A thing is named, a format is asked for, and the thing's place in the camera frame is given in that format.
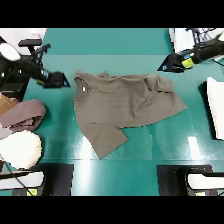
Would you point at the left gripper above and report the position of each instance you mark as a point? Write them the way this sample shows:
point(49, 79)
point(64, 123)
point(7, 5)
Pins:
point(56, 81)

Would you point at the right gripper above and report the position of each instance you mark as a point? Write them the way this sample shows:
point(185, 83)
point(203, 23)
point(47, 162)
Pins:
point(173, 63)

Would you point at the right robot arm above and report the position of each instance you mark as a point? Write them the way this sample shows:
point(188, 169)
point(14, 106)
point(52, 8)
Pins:
point(206, 50)

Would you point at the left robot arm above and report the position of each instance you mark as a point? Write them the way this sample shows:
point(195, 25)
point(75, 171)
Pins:
point(23, 66)

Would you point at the mauve brown garment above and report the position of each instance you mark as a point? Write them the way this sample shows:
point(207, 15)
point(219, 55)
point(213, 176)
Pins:
point(23, 115)

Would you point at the tan brown garment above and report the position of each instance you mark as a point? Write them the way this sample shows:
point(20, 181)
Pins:
point(6, 104)

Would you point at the olive brown T-shirt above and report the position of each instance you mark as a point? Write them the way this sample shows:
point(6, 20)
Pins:
point(123, 100)

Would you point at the cream white garment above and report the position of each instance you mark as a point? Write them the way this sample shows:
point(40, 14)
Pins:
point(20, 150)

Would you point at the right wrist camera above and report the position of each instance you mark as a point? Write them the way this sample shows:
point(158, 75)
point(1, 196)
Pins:
point(199, 34)

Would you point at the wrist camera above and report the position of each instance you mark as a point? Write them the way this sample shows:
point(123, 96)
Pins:
point(199, 34)
point(30, 42)

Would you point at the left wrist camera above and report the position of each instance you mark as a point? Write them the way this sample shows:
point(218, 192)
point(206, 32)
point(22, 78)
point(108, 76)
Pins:
point(30, 42)

